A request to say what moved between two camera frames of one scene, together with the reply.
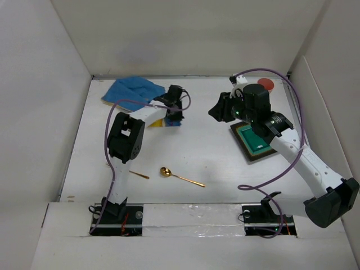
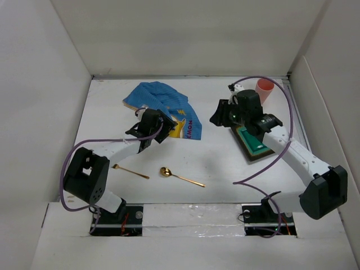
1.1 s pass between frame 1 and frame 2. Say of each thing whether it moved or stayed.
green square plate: stayed
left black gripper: moved
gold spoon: stayed
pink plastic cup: stayed
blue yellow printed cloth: moved
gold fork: stayed
